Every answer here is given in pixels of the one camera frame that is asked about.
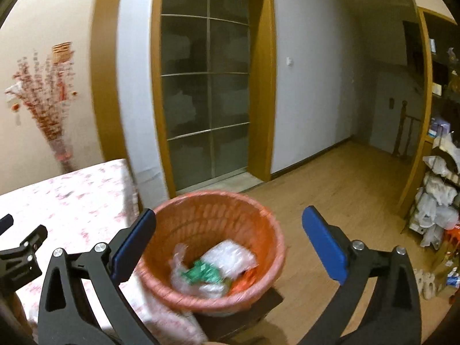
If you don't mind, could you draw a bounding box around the white plastic bag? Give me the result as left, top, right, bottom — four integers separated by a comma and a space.
199, 239, 257, 281

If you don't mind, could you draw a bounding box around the white paw print bag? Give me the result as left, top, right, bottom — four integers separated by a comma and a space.
169, 242, 231, 299

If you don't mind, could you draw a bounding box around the wooden door frame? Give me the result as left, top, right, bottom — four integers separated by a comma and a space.
150, 0, 277, 199

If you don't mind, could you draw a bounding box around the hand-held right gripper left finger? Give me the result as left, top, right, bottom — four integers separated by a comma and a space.
38, 208, 159, 345

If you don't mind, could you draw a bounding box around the orange plastic waste basket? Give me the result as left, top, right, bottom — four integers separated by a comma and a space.
138, 191, 287, 313

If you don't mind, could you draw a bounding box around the wooden chair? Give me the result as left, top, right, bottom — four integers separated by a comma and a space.
392, 101, 421, 157

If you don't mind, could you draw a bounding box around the white slipper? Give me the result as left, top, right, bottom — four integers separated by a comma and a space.
422, 275, 438, 300
413, 269, 429, 289

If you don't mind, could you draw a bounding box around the red floral tablecloth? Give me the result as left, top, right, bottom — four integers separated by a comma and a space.
0, 158, 209, 345

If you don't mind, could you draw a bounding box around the glass sliding door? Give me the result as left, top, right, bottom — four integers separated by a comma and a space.
160, 0, 251, 191

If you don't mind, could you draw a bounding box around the wooden shelf unit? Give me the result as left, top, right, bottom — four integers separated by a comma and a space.
397, 5, 460, 216

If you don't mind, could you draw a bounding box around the dark stool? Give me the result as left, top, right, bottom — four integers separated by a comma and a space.
194, 287, 284, 342

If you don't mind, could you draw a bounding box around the red blossom wall decal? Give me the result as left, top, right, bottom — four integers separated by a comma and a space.
3, 41, 80, 173

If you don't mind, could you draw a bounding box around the wooden wall trim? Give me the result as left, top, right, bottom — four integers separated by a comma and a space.
90, 0, 133, 166

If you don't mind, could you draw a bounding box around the pile of white plastic bags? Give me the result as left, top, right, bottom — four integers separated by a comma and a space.
410, 133, 460, 248

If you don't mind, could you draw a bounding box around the orange plastic bag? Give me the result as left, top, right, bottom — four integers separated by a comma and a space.
228, 268, 259, 295

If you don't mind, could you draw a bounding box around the green paw print bag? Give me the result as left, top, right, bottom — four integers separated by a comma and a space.
181, 260, 223, 284

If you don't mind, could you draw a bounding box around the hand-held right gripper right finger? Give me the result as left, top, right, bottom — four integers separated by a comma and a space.
298, 206, 422, 345

